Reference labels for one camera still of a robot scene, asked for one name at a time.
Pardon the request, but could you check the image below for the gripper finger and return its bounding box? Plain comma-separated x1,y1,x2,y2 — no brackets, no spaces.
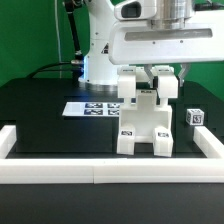
178,63,191,86
144,64,154,86

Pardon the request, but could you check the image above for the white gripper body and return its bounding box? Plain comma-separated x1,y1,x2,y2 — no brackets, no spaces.
109,15,224,65

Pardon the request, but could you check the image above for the white chair back frame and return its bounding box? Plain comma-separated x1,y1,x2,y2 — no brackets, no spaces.
117,65,178,103

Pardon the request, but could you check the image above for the white chair seat block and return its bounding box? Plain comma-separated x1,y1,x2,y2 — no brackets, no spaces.
118,90,172,143

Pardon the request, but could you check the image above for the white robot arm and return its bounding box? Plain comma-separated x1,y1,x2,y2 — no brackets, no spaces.
79,0,224,90

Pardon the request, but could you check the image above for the white tagged cube far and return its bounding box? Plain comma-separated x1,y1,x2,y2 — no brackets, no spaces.
186,108,204,126

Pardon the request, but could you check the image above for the white marker sheet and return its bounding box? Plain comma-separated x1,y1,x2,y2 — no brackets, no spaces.
62,102,120,117

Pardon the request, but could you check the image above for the white U-shaped border fence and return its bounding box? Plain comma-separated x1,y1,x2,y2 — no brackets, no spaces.
0,125,224,184

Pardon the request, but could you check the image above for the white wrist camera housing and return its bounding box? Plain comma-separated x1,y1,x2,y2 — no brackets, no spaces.
114,0,157,21

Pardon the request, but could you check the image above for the black cable bundle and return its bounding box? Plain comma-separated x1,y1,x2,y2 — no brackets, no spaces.
26,0,85,80

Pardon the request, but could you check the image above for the white thin cable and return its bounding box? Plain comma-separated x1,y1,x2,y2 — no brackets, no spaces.
54,0,64,80

